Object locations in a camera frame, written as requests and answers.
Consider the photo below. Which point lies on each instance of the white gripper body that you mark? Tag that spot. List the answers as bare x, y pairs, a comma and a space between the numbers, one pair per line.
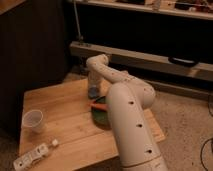
94, 79

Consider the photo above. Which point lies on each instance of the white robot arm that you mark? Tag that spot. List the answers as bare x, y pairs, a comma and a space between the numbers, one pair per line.
126, 100

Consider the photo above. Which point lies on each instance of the white ceramic cup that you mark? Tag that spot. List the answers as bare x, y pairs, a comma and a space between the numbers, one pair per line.
34, 121

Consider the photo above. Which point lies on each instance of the orange carrot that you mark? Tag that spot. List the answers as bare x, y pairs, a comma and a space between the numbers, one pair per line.
99, 106

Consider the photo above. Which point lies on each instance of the long grey case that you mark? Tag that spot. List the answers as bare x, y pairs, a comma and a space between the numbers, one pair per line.
143, 60

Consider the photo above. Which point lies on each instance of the metal stand pole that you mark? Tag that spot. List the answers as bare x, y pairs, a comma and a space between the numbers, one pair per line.
79, 37

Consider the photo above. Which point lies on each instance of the wooden shelf board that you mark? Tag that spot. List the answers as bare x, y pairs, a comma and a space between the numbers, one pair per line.
142, 8

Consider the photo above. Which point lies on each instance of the black case handle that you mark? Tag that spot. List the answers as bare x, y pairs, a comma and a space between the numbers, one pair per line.
182, 62

